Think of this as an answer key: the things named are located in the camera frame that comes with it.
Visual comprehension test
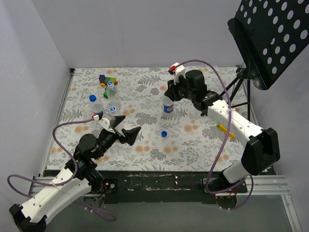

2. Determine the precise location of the clear unlabelled plastic bottle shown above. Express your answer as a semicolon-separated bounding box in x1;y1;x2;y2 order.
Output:
107;84;122;110

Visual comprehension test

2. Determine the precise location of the green blue toy figure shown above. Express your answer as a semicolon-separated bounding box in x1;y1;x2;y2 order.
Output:
103;88;108;98

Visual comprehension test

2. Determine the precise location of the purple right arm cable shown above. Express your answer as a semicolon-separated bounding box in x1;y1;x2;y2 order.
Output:
173;59;254;211

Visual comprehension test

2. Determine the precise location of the Pepsi bottle blue label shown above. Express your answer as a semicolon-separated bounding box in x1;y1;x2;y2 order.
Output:
162;96;175;118

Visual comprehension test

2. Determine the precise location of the colourful toy block train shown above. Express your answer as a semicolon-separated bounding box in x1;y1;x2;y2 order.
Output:
98;74;118;87

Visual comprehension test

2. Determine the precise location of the blue bottle cap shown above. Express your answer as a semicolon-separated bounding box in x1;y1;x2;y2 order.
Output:
161;131;168;137
89;95;97;102

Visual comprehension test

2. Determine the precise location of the white bottle cap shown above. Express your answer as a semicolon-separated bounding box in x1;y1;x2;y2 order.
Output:
110;106;117;112

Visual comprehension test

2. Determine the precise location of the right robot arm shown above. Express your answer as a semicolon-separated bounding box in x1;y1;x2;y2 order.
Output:
165;68;280;193

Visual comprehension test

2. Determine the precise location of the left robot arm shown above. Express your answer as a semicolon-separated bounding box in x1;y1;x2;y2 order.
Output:
9;113;141;232

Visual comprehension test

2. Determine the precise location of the yellow green toy block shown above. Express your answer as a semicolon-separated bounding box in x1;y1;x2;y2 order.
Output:
217;123;236;139

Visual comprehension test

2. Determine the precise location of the black music stand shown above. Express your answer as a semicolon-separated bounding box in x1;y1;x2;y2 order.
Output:
227;0;309;119

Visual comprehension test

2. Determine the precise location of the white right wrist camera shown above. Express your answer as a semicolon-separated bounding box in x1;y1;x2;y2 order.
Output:
169;62;185;84

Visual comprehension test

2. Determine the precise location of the Pocari Sweat labelled bottle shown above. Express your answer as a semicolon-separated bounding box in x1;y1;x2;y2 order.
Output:
89;97;105;114

